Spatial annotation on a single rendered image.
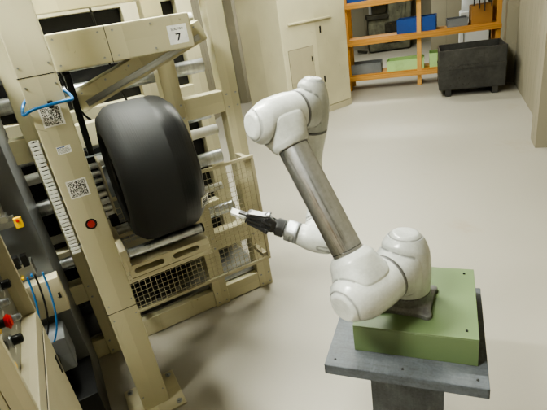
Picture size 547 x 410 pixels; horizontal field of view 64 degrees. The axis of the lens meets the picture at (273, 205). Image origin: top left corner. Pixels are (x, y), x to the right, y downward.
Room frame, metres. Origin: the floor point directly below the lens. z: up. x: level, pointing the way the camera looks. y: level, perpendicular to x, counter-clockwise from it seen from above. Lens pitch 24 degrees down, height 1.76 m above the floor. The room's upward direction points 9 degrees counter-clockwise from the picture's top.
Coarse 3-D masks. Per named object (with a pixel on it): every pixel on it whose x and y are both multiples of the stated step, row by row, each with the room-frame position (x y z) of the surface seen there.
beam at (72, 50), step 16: (160, 16) 2.12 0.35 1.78; (176, 16) 2.15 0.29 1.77; (64, 32) 1.95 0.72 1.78; (80, 32) 1.97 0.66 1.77; (96, 32) 1.99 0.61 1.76; (112, 32) 2.03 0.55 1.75; (128, 32) 2.05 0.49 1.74; (144, 32) 2.08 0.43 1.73; (160, 32) 2.11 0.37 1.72; (48, 48) 1.92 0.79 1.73; (64, 48) 1.94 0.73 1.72; (80, 48) 1.96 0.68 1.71; (96, 48) 1.99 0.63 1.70; (112, 48) 2.02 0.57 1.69; (128, 48) 2.04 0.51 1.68; (144, 48) 2.07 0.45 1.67; (160, 48) 2.10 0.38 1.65; (176, 48) 2.13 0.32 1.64; (64, 64) 1.93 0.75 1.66; (80, 64) 1.96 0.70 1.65; (96, 64) 1.99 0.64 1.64
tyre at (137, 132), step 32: (96, 128) 1.83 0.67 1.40; (128, 128) 1.65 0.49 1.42; (160, 128) 1.67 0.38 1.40; (128, 160) 1.57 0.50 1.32; (160, 160) 1.59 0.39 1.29; (192, 160) 1.65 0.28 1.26; (128, 192) 1.55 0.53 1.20; (160, 192) 1.56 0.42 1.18; (192, 192) 1.62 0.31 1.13; (160, 224) 1.59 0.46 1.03; (192, 224) 1.72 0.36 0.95
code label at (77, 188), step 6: (72, 180) 1.64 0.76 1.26; (78, 180) 1.65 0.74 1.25; (84, 180) 1.66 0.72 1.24; (72, 186) 1.64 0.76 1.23; (78, 186) 1.65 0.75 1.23; (84, 186) 1.66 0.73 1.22; (72, 192) 1.64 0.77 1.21; (78, 192) 1.65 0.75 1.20; (84, 192) 1.65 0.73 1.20; (72, 198) 1.63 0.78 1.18
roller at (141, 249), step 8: (200, 224) 1.77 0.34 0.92; (176, 232) 1.72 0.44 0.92; (184, 232) 1.73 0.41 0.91; (192, 232) 1.74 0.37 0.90; (200, 232) 1.75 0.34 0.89; (152, 240) 1.68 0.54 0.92; (160, 240) 1.68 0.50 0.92; (168, 240) 1.69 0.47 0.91; (176, 240) 1.70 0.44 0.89; (128, 248) 1.65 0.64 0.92; (136, 248) 1.64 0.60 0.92; (144, 248) 1.65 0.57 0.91; (152, 248) 1.66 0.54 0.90; (136, 256) 1.64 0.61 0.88
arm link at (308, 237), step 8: (304, 224) 1.58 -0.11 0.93; (312, 224) 1.57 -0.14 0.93; (304, 232) 1.53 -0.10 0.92; (312, 232) 1.52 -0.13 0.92; (296, 240) 1.53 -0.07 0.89; (304, 240) 1.51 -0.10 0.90; (312, 240) 1.50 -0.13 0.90; (320, 240) 1.50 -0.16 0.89; (304, 248) 1.52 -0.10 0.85; (312, 248) 1.50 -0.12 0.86; (320, 248) 1.50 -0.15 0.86
